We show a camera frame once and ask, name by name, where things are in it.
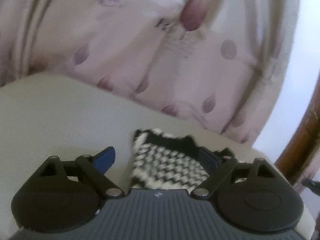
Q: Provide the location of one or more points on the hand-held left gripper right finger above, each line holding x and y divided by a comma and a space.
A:
208, 161

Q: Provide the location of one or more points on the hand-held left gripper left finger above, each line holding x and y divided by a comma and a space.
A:
106, 158

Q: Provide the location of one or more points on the black and white striped sweater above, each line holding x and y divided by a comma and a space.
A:
162, 165

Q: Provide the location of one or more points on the dark object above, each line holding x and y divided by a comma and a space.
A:
312, 183

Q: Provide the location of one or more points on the pink leaf printed curtain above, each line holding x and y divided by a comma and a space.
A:
125, 42

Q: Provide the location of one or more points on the brown wooden furniture frame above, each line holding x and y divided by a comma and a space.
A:
300, 145

